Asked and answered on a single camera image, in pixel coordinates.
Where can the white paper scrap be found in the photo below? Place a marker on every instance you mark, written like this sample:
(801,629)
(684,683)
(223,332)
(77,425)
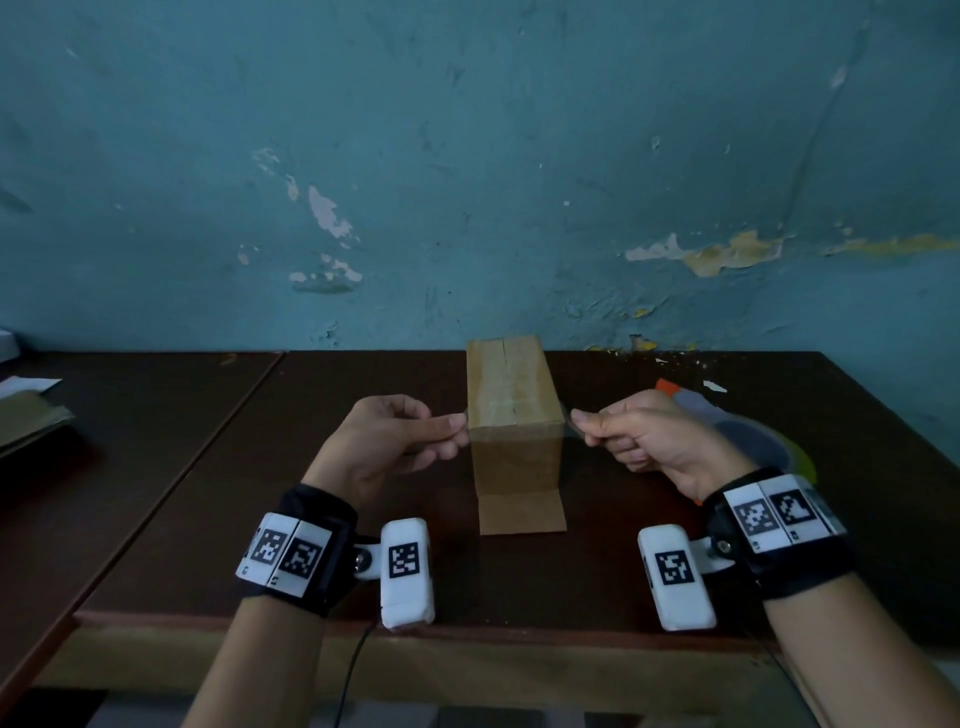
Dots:
(714,386)

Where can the person's right hand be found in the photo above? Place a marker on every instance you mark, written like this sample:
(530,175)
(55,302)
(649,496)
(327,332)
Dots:
(675,442)

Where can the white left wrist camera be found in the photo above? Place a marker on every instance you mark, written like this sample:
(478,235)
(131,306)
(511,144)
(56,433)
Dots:
(405,600)

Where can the black right wristband with markers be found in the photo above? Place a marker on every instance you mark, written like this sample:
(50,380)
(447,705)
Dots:
(802,570)

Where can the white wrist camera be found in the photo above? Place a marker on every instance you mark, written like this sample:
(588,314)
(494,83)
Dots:
(405,600)
(682,607)

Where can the person's right forearm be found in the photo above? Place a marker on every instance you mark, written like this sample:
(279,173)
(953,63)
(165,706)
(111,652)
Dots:
(855,660)

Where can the clear tape strip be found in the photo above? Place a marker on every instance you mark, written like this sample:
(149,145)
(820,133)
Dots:
(517,431)

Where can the person's left forearm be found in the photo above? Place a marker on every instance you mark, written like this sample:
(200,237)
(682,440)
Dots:
(255,667)

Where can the black wristband with markers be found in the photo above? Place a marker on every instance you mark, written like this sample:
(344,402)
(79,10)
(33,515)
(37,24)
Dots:
(330,510)
(802,570)

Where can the orange tape dispenser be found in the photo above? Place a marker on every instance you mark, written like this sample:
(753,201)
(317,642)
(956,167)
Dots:
(757,442)

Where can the person's left hand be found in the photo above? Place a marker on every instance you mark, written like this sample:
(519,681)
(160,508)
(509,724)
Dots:
(367,450)

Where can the white paper sheet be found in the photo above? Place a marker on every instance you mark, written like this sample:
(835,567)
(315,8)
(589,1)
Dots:
(26,385)

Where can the black left wristband with markers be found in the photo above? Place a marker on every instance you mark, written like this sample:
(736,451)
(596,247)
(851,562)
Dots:
(330,510)

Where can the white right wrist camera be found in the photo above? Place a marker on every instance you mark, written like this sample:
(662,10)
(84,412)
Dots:
(682,607)

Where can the brown cardboard box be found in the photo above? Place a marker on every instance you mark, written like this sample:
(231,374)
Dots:
(517,480)

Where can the stack of flat cardboard sheets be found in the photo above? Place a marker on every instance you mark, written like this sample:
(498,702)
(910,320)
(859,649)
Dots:
(30,420)

